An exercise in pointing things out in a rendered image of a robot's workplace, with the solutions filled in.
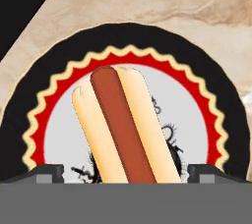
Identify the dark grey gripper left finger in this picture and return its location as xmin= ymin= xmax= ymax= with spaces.
xmin=0 ymin=163 xmax=65 ymax=185

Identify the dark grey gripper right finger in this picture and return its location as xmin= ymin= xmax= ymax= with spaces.
xmin=187 ymin=163 xmax=252 ymax=185

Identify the hot dog in bun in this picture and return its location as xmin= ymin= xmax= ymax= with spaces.
xmin=71 ymin=65 xmax=183 ymax=185

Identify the black red patterned plate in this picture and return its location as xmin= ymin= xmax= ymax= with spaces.
xmin=0 ymin=22 xmax=251 ymax=185

